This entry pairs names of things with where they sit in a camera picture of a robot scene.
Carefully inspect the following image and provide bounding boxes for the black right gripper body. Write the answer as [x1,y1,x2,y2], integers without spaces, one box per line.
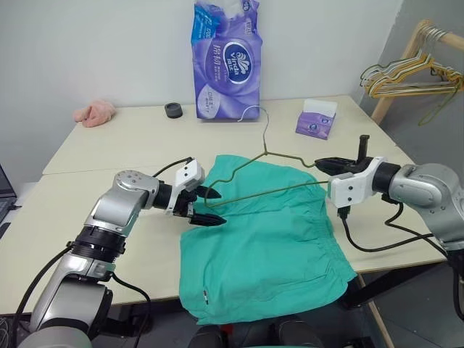
[341,134,375,178]

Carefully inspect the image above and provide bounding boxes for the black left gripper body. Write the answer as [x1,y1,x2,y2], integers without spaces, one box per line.
[172,187,200,223]

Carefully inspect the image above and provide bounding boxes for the olive wire hanger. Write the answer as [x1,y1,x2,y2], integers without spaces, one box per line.
[204,104,331,210]

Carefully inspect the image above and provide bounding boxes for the green shorts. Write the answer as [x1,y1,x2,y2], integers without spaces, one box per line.
[178,154,358,326]

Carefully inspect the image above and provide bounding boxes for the small purple tissue box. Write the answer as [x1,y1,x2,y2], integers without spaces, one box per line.
[294,98,339,141]

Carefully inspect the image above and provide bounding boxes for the black tape roll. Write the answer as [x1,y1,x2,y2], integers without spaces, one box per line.
[163,102,183,120]

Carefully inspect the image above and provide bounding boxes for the dark rounded shape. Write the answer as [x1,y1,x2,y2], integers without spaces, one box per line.
[276,318,324,348]
[186,323,224,348]

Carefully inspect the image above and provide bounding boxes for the purple tissue paper pack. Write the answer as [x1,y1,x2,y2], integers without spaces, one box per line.
[188,0,263,122]

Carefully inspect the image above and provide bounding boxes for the black table leg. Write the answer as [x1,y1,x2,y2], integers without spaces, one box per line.
[339,253,451,310]

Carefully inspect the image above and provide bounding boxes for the wooden clothes rack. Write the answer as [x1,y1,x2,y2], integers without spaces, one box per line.
[372,20,464,125]

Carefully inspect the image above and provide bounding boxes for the pink plush cloth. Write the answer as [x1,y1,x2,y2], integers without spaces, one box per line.
[72,99,117,129]

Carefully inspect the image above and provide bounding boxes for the beige slanted bar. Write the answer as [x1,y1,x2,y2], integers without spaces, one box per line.
[356,274,394,348]

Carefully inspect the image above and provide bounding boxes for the dark laptop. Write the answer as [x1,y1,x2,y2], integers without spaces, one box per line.
[0,162,18,224]

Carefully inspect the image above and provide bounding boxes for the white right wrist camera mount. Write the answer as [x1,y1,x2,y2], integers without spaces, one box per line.
[327,156,386,210]

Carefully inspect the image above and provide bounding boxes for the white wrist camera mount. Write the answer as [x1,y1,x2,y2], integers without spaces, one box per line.
[327,156,386,210]
[165,159,207,218]

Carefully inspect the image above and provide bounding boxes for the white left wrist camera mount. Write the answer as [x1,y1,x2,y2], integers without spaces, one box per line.
[165,159,207,218]

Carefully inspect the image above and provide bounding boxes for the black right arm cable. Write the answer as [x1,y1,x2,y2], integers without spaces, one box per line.
[336,194,464,322]

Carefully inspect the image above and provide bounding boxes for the yellow wire hanger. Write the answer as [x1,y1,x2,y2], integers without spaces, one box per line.
[368,52,464,99]

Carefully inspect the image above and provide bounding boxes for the green wire hanger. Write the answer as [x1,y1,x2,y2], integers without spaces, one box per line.
[360,54,464,127]

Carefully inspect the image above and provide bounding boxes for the white wire hanger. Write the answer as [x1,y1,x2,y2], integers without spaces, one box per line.
[360,28,458,91]

